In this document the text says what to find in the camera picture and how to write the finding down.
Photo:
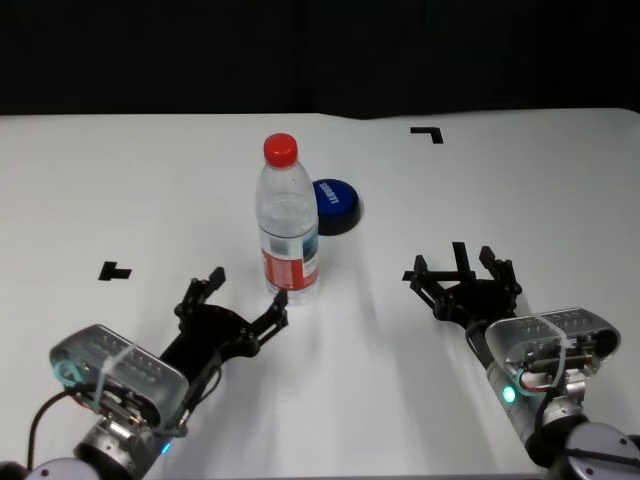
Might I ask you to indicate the translucent left wrist camera housing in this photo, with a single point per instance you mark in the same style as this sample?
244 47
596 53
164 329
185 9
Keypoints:
125 365

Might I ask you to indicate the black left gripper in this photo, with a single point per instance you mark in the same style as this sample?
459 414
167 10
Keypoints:
210 335

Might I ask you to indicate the translucent wrist camera housing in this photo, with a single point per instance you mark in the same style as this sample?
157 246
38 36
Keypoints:
550 335
125 365

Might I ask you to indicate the translucent right wrist camera housing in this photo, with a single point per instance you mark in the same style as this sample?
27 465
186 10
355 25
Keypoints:
550 335

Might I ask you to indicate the blue black round lid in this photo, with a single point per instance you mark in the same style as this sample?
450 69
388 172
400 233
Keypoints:
337 200

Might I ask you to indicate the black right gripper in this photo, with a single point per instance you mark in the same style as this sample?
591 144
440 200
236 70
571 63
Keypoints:
480 305

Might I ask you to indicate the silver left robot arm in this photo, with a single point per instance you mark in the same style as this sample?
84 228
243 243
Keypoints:
115 450

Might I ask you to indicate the black curtain backdrop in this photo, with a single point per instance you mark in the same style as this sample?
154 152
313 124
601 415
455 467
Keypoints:
200 50

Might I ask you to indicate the clear water bottle red cap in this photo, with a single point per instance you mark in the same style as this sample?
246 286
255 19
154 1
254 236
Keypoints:
287 225

